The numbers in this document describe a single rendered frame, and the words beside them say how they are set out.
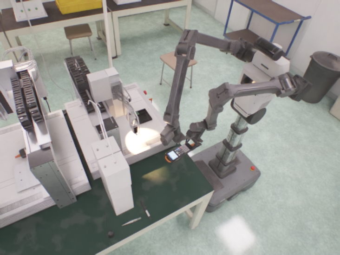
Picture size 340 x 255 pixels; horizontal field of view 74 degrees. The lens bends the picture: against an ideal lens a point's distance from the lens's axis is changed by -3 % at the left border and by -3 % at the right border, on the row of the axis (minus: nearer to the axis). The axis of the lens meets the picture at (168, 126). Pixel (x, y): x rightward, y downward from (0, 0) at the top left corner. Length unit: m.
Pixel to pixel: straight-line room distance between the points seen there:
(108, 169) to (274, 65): 1.08
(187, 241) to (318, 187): 1.56
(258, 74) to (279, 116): 2.01
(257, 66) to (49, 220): 1.58
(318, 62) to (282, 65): 2.19
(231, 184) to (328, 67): 2.11
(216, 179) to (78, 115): 1.34
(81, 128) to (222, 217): 1.51
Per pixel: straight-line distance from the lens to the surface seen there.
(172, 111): 1.24
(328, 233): 2.81
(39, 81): 1.87
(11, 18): 3.97
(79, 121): 1.87
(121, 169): 1.12
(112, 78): 1.31
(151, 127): 1.75
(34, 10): 3.82
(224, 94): 1.09
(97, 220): 1.54
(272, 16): 3.95
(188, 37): 1.24
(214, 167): 2.28
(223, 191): 2.22
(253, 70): 1.56
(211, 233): 2.33
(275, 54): 1.40
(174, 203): 1.55
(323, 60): 3.70
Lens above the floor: 2.17
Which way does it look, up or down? 48 degrees down
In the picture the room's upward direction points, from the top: 5 degrees clockwise
